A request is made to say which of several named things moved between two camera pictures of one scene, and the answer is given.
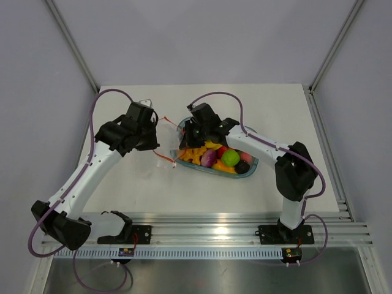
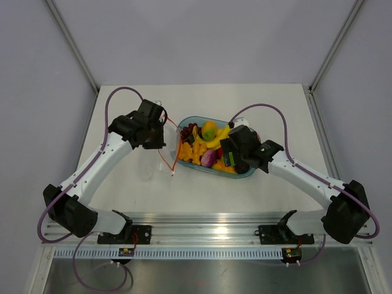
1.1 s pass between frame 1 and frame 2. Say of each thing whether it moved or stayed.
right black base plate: stayed
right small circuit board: stayed
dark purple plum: stayed
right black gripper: moved
